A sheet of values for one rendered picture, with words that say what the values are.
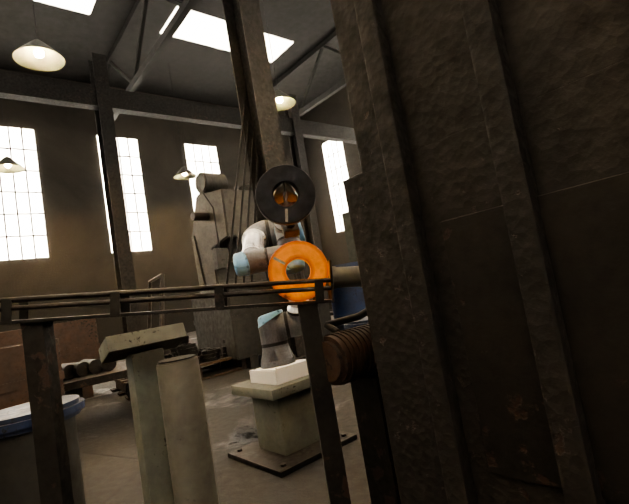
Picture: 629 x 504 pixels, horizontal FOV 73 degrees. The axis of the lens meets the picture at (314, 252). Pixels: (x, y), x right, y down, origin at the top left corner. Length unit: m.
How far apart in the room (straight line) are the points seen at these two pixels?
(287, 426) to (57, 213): 11.79
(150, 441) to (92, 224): 11.97
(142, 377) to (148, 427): 0.15
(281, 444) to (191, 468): 0.59
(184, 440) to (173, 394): 0.13
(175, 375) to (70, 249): 11.81
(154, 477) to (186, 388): 0.33
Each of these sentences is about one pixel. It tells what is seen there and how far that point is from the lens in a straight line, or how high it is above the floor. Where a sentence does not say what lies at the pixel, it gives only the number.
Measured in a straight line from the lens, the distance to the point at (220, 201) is 6.72.
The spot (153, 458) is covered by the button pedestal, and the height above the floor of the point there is 0.23.
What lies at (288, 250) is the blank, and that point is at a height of 0.76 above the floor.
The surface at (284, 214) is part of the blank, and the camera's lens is 1.10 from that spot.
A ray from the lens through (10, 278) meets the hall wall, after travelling 12.77.
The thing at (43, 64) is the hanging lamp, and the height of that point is 4.36.
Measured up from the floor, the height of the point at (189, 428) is 0.33.
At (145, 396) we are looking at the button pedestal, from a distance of 1.48.
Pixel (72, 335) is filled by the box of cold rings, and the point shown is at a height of 0.60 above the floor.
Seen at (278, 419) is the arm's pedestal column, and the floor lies 0.16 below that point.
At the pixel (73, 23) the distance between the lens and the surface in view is 12.50.
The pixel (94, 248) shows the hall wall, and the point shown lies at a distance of 13.16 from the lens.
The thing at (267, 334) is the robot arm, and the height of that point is 0.50.
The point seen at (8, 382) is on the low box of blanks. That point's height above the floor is 0.42.
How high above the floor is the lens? 0.65
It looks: 5 degrees up
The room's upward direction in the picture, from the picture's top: 10 degrees counter-clockwise
